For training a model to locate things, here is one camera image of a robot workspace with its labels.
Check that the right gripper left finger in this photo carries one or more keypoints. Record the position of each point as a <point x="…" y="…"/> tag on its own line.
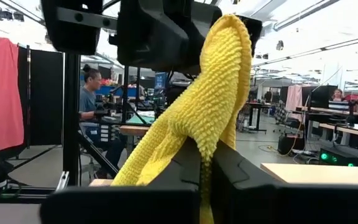
<point x="120" y="208"/>

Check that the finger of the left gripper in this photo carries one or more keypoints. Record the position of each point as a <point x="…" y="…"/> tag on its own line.
<point x="154" y="37"/>
<point x="256" y="31"/>

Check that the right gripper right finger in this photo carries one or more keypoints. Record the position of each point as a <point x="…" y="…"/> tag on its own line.
<point x="291" y="205"/>

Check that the yellow microfiber towel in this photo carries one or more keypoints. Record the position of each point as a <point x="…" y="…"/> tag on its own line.
<point x="210" y="93"/>

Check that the blue sign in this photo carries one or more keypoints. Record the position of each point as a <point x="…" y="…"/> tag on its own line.
<point x="160" y="81"/>

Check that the light wooden desk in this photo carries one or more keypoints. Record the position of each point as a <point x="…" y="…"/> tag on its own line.
<point x="322" y="172"/>

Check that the black floor box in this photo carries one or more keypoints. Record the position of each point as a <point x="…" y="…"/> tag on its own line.
<point x="287" y="144"/>

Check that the black box with green lights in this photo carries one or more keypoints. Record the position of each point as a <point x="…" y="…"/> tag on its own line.
<point x="337" y="157"/>

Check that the black partition panel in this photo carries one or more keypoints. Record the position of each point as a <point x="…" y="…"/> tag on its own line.
<point x="45" y="99"/>

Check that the pale pink hanging cloth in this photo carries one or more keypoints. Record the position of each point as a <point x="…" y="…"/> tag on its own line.
<point x="294" y="98"/>

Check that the small wooden table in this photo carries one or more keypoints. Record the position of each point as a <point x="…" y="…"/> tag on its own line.
<point x="134" y="130"/>

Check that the black monitor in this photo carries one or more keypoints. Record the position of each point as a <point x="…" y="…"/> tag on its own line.
<point x="322" y="96"/>

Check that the long wooden work table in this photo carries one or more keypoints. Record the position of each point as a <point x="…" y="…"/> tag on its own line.
<point x="353" y="129"/>

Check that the black metal table frame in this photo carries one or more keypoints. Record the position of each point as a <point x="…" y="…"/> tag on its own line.
<point x="71" y="124"/>

